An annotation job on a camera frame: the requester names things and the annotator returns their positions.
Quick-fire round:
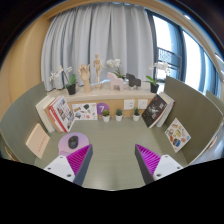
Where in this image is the purple mouse pad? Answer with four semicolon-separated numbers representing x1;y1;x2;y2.
57;132;90;157

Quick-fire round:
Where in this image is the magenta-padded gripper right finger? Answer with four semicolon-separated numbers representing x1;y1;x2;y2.
134;143;184;185

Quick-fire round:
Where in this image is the wooden desk back shelf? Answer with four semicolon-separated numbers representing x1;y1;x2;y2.
46;83;158;120

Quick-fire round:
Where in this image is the purple round number sign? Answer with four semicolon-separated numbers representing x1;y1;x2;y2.
96;102;110;116

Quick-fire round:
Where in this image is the white orchid in black pot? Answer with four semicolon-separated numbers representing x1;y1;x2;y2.
49;65;78;96
143;61;172;94
106;58;127;81

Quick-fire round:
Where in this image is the brown book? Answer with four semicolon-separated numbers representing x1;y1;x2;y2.
44;99;63;134

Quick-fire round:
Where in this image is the black computer mouse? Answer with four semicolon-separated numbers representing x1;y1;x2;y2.
67;135;80;150

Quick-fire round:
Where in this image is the green desk partition panel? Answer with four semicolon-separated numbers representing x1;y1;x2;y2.
204;89;224;115
163;75;224;164
0;81;51;164

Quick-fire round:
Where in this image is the wooden mannequin figure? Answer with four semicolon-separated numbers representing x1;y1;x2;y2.
92;54;106;90

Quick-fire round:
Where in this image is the white wall socket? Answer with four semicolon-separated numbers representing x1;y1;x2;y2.
123;98;136;111
137;98;149;110

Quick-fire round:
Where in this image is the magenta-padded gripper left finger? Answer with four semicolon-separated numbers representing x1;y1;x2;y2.
43;143;94;187

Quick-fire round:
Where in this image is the beige card with text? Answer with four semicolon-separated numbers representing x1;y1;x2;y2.
25;123;51;160

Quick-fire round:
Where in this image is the black book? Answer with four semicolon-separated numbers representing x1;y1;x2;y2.
141;94;168;129

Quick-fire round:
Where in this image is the red-spined photo book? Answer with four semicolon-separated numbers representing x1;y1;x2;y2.
48;95;76;133

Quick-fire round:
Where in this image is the white rectangular sticker sheet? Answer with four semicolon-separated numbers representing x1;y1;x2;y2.
71;102;99;121

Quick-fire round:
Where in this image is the dark wooden horse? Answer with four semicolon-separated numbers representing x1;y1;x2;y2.
125;72;142;90

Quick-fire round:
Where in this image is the pink wooden horse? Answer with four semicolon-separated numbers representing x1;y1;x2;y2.
106;71;125;92

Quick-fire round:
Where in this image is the large white book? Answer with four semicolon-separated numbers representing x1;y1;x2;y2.
35;95;56;134

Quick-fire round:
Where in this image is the grey curtain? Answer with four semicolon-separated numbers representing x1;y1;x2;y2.
40;2;155;93

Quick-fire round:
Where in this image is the small succulent in white pot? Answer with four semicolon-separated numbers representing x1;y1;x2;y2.
101;109;111;123
115;108;124;122
132;107;141;122

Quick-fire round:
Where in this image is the white sticker sheet with food stickers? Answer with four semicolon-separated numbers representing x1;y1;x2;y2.
164;117;192;154

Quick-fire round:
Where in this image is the dark-framed window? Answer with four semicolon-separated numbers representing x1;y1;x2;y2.
146;9;224;101

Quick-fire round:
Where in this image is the wooden chair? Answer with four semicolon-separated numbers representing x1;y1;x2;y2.
3;144;21;163
199;126;224;164

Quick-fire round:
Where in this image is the white books stack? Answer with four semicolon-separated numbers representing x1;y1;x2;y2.
154;91;176;128

